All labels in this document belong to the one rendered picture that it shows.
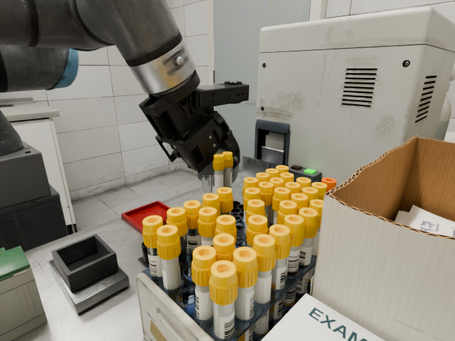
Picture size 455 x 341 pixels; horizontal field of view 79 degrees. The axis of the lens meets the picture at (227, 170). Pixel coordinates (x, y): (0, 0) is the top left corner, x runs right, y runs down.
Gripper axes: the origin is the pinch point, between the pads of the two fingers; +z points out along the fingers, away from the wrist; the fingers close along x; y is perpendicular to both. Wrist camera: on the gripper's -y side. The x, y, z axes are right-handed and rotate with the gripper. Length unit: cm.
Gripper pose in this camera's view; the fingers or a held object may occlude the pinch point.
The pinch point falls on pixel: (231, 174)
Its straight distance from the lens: 49.9
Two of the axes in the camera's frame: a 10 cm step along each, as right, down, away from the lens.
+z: 3.5, 6.9, 6.4
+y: -6.1, 6.8, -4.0
